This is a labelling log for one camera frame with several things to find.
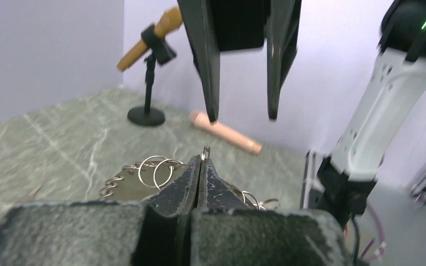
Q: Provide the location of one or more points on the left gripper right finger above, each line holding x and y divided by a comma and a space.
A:
253, 237

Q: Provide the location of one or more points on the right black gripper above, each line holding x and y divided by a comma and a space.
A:
230, 25

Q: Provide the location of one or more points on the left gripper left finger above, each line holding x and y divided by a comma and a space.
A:
151, 232

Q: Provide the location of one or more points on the round metal keyring disc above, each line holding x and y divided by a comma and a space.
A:
142, 180

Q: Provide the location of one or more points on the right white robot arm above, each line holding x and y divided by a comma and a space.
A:
348, 173

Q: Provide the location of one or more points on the gold microphone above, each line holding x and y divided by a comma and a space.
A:
153, 39

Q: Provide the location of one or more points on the black microphone stand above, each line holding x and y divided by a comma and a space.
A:
146, 115

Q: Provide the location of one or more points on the pink cylindrical object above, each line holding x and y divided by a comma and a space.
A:
201, 121

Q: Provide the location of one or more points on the aluminium frame rail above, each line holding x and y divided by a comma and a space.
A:
311, 187

